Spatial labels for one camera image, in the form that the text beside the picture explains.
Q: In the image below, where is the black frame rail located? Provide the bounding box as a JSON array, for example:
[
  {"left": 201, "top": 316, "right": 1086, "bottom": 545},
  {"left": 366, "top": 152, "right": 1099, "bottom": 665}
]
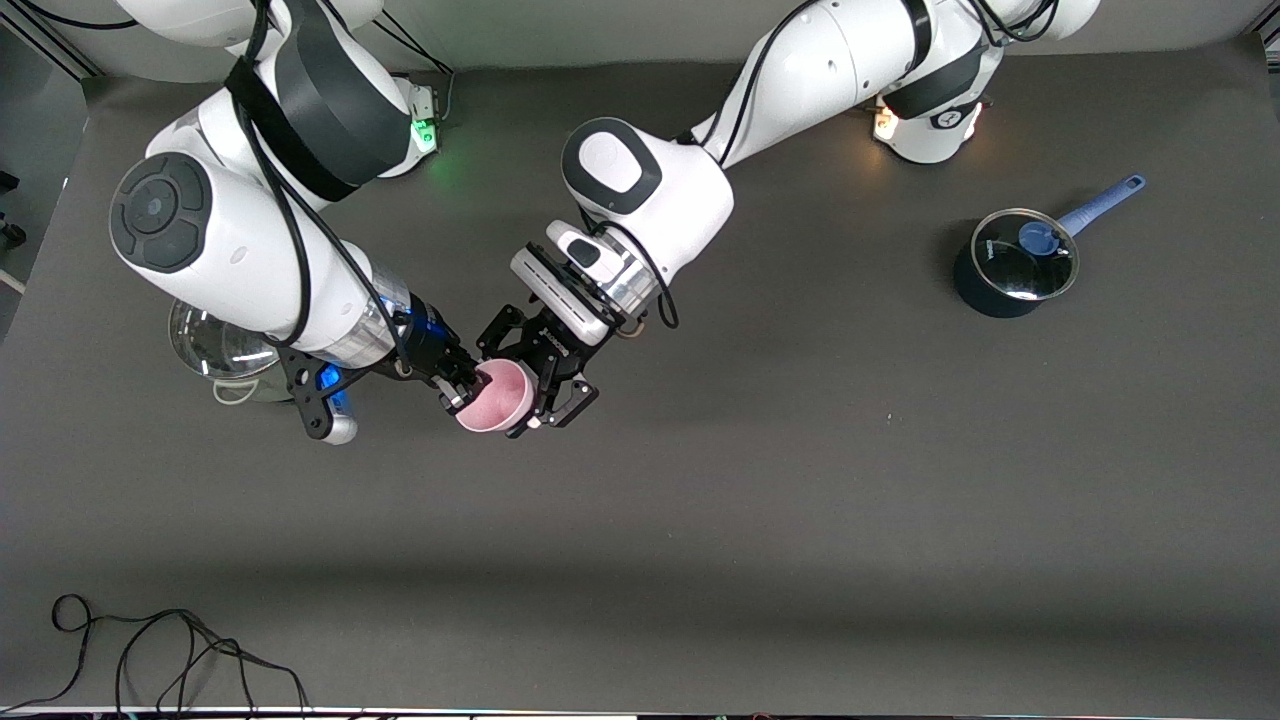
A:
[{"left": 0, "top": 0, "right": 101, "bottom": 81}]

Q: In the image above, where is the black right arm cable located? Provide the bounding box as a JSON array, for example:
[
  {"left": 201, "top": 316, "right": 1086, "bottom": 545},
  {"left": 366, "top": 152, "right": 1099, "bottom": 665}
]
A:
[{"left": 225, "top": 0, "right": 421, "bottom": 383}]

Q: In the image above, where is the thin black loose cable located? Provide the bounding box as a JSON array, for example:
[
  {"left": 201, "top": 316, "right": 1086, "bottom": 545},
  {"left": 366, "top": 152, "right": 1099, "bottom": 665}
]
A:
[{"left": 0, "top": 594, "right": 311, "bottom": 716}]

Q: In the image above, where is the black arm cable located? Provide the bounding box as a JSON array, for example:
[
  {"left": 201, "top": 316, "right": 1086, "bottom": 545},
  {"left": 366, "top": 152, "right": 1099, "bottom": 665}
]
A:
[
  {"left": 225, "top": 0, "right": 421, "bottom": 383},
  {"left": 600, "top": 0, "right": 1061, "bottom": 333}
]

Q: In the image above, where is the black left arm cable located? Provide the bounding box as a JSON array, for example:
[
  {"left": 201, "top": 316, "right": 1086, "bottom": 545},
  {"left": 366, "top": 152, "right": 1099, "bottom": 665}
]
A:
[{"left": 600, "top": 0, "right": 1061, "bottom": 333}]

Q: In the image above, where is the pink plastic cup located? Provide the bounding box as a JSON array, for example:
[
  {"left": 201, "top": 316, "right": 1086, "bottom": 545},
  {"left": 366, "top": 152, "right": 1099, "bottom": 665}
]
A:
[{"left": 455, "top": 360, "right": 538, "bottom": 434}]

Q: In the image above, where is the dark blue saucepan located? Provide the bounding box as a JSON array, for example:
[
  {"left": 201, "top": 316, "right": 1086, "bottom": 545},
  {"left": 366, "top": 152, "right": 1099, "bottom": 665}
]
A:
[{"left": 952, "top": 175, "right": 1148, "bottom": 319}]

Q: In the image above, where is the dark grey table mat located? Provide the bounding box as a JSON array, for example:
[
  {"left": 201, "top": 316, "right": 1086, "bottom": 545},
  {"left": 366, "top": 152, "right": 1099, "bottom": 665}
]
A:
[{"left": 0, "top": 35, "right": 1280, "bottom": 713}]

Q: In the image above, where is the black right base cable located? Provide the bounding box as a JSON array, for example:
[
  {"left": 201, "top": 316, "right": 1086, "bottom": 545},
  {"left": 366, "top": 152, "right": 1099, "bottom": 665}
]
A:
[{"left": 380, "top": 10, "right": 456, "bottom": 123}]

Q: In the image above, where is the glass lid with blue knob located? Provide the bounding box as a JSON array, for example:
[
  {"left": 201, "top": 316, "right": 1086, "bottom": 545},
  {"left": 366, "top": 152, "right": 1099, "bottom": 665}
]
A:
[{"left": 972, "top": 208, "right": 1081, "bottom": 301}]

